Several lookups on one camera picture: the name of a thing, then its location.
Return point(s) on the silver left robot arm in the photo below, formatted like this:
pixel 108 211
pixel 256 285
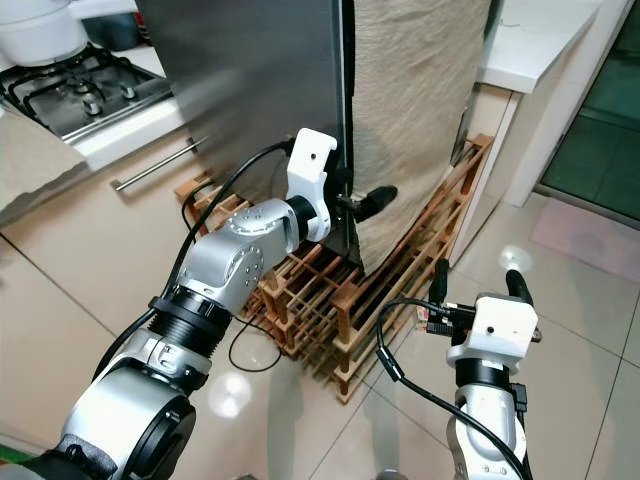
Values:
pixel 240 260

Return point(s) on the large beige draped cloth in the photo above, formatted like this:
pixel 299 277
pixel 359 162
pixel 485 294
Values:
pixel 410 100

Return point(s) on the large white pot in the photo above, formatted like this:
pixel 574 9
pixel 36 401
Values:
pixel 40 30

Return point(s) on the dark grey fridge door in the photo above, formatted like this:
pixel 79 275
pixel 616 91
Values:
pixel 240 80

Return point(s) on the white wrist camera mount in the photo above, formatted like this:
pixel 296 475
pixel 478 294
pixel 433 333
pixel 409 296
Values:
pixel 310 165
pixel 500 325

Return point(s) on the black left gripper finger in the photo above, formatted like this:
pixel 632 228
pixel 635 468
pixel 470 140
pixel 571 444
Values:
pixel 377 202

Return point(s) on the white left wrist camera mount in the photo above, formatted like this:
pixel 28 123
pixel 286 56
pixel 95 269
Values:
pixel 310 165

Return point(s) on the black gas stove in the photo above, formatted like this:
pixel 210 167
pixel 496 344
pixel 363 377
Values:
pixel 80 95

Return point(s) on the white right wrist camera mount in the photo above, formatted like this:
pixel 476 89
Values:
pixel 500 325

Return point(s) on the pink floor mat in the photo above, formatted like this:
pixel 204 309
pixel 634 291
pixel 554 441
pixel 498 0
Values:
pixel 585 240

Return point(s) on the white counter cabinet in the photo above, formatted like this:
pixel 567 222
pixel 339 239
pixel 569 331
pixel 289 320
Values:
pixel 540 40

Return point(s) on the small white red label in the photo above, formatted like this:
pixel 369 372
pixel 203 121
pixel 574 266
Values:
pixel 422 318

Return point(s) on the dark bottle red label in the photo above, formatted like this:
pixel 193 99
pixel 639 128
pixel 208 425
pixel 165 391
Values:
pixel 142 25

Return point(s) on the beige kitchen cabinet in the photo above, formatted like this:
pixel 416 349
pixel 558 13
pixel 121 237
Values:
pixel 100 330

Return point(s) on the wooden wine rack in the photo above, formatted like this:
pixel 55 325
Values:
pixel 320 300

